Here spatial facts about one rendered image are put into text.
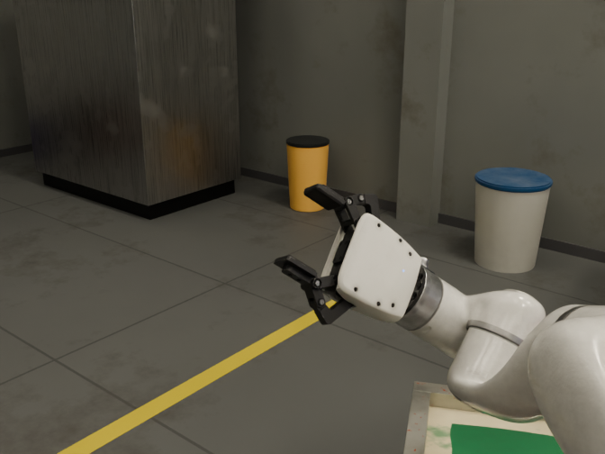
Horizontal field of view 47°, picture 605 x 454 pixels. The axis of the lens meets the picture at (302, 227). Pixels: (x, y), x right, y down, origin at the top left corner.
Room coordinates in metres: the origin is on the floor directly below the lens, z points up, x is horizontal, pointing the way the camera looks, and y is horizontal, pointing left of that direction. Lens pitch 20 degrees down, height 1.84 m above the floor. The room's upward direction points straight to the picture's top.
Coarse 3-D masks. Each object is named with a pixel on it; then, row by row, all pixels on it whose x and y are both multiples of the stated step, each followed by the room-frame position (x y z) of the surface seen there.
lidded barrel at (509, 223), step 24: (504, 168) 4.55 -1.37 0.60; (480, 192) 4.30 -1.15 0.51; (504, 192) 4.15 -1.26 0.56; (528, 192) 4.13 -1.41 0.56; (480, 216) 4.29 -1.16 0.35; (504, 216) 4.15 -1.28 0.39; (528, 216) 4.14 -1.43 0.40; (480, 240) 4.29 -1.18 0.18; (504, 240) 4.16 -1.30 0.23; (528, 240) 4.16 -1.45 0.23; (480, 264) 4.28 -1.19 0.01; (504, 264) 4.16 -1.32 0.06; (528, 264) 4.19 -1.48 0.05
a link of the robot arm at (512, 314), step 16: (448, 288) 0.75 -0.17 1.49; (448, 304) 0.73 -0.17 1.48; (464, 304) 0.75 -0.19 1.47; (480, 304) 0.72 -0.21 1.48; (496, 304) 0.70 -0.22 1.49; (512, 304) 0.69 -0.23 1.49; (528, 304) 0.69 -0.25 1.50; (432, 320) 0.72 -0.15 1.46; (448, 320) 0.73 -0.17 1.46; (464, 320) 0.73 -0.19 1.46; (480, 320) 0.70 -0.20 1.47; (496, 320) 0.69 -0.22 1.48; (512, 320) 0.68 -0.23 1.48; (528, 320) 0.69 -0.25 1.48; (432, 336) 0.73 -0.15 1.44; (448, 336) 0.73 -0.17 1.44; (464, 336) 0.73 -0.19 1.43; (512, 336) 0.67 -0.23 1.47; (448, 352) 0.74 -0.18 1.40
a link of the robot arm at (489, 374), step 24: (552, 312) 0.59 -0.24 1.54; (480, 336) 0.68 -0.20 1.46; (528, 336) 0.59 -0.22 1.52; (456, 360) 0.68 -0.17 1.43; (480, 360) 0.66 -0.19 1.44; (504, 360) 0.66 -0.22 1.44; (456, 384) 0.65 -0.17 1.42; (480, 384) 0.61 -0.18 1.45; (504, 384) 0.59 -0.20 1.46; (528, 384) 0.57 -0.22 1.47; (480, 408) 0.62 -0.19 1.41; (504, 408) 0.59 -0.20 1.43; (528, 408) 0.58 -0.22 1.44
